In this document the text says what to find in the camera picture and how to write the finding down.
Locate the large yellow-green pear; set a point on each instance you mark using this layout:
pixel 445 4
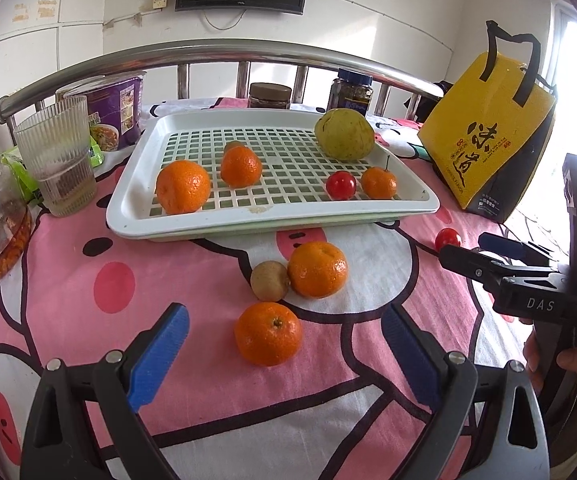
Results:
pixel 344 135

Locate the purple instant noodle cup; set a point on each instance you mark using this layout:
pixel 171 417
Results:
pixel 118 110

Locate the red cherry tomato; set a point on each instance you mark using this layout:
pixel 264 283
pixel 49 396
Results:
pixel 341 185
pixel 448 239

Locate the white perforated plastic tray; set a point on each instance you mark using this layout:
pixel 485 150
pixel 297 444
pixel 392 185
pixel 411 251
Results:
pixel 133 220

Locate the brown-lidded dark jar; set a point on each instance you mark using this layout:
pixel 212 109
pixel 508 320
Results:
pixel 270 95

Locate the ribbed clear glass cup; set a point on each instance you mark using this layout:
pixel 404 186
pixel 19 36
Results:
pixel 58 160

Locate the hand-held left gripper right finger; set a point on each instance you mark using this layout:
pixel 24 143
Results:
pixel 411 355

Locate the person's right hand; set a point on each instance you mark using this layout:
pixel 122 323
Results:
pixel 575 365

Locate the metal bed rail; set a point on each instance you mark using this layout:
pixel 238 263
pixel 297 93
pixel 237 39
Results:
pixel 118 57

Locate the brown kiwi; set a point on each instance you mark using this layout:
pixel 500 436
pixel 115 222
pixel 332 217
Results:
pixel 270 280

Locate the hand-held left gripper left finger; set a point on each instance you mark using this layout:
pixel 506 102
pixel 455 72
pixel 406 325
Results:
pixel 161 355

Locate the pink cartoon printed blanket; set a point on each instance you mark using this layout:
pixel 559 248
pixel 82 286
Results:
pixel 193 270

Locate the yellow and black tote bag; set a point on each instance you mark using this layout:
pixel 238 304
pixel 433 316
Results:
pixel 483 135

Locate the green snack packet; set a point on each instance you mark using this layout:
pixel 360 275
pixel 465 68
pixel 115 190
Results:
pixel 18 175

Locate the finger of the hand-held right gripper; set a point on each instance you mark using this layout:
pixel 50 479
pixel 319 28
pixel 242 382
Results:
pixel 473 265
pixel 505 247

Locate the blue-lidded dark jar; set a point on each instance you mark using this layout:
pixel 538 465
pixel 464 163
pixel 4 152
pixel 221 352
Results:
pixel 351 90

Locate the orange tangerine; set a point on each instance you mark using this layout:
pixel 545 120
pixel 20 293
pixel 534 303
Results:
pixel 183 186
pixel 241 166
pixel 267 332
pixel 317 269

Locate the small stemmed tangerine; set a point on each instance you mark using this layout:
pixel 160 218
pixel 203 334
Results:
pixel 379 182

